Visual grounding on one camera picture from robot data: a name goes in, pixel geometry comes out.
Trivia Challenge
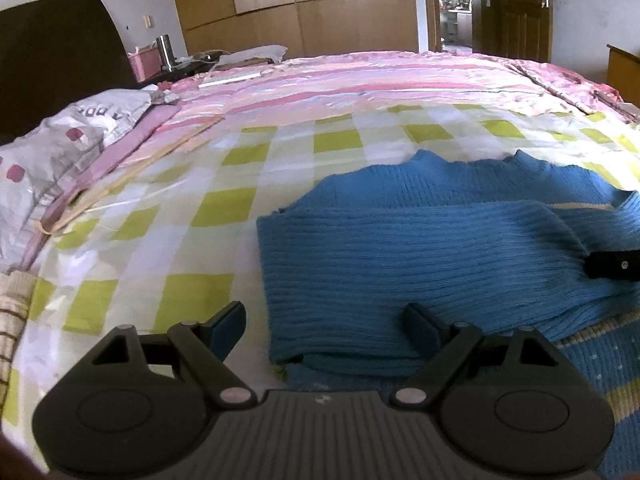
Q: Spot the wooden side desk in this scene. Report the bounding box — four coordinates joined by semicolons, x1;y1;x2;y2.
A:
606;44;640;109

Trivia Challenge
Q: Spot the pink striped quilt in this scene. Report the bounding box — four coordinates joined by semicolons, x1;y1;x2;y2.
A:
150;50;640;126

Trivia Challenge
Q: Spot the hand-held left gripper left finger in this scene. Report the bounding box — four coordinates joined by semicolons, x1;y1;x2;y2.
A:
80;301;257;408

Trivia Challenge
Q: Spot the brown wooden door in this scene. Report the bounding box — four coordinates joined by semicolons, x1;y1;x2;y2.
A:
487;0;554;64

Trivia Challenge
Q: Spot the white flat book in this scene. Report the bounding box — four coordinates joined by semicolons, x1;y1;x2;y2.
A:
197;70;264;89

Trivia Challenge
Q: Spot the blue striped knit sweater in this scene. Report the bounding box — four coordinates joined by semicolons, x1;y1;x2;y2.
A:
256;149;640;480

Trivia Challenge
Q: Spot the pink storage box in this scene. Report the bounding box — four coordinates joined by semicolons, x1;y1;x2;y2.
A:
127;50;164;81

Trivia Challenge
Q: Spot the brown wooden wardrobe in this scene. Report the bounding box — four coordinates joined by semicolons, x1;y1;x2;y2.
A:
167;0;419;59

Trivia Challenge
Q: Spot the grey white dotted pillow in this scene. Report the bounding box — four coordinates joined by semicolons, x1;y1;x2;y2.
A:
0;87;157;274

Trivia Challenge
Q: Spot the dark nightstand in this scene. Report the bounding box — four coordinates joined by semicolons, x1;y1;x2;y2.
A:
137;57;221;84

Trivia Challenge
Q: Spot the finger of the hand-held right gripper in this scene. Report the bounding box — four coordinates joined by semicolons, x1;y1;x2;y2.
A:
584;249;640;282

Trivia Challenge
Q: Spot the steel thermos bottle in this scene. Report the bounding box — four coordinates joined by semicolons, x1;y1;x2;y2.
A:
155;35;175;71

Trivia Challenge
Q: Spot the beige brown checked cloth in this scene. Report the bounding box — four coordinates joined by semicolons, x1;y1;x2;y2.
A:
0;272;34;402

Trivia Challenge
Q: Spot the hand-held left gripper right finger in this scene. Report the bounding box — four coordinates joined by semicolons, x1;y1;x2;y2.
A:
390;302;576;408

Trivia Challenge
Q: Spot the dark wooden headboard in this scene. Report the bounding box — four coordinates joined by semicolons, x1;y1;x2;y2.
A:
0;0;137;147

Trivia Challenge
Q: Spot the white folded cloth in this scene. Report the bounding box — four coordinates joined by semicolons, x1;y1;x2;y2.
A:
215;44;289;66

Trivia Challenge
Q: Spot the yellow white checked bedsheet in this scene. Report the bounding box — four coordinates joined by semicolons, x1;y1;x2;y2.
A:
0;102;640;461

